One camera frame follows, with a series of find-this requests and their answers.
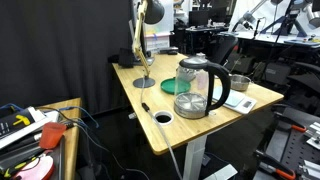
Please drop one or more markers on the grey background robot arm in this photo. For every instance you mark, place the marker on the grey background robot arm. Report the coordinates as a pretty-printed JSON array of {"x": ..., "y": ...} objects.
[{"x": 247, "y": 16}]

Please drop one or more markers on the white measuring cup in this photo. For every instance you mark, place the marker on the white measuring cup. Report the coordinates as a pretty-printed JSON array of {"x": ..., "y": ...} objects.
[{"x": 156, "y": 117}]

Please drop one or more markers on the black stapler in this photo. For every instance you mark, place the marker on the black stapler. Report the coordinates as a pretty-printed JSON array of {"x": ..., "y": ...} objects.
[{"x": 168, "y": 50}]

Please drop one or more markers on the pink plastic cup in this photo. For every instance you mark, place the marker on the pink plastic cup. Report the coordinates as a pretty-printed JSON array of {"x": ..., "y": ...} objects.
[{"x": 202, "y": 80}]

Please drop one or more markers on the small black box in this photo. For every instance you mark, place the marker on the small black box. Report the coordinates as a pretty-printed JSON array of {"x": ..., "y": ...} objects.
[{"x": 125, "y": 58}]

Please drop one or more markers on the white table leg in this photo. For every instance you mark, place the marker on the white table leg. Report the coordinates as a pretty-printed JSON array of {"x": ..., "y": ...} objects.
[{"x": 194, "y": 156}]

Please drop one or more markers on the black office chair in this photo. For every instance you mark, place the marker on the black office chair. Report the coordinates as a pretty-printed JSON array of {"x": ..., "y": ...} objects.
[{"x": 224, "y": 46}]

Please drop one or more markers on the black computer monitor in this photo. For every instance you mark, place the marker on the black computer monitor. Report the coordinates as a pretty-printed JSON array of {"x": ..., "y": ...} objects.
[{"x": 198, "y": 18}]

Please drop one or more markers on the white digital kitchen scale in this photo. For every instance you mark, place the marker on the white digital kitchen scale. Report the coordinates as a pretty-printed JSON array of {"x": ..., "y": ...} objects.
[{"x": 248, "y": 105}]

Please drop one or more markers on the white table foot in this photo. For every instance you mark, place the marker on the white table foot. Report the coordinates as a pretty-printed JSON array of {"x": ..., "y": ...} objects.
[{"x": 222, "y": 172}]

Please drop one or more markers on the black curtain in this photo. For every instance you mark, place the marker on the black curtain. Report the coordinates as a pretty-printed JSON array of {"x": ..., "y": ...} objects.
[{"x": 60, "y": 50}]

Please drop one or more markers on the red plastic cup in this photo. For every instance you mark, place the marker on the red plastic cup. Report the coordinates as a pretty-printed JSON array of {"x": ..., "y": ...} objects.
[{"x": 51, "y": 135}]

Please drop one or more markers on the black book yellow print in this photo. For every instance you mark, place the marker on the black book yellow print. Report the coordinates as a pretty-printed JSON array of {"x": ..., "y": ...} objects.
[{"x": 16, "y": 122}]

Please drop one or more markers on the pink round object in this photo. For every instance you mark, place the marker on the pink round object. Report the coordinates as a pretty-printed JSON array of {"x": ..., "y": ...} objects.
[{"x": 35, "y": 170}]

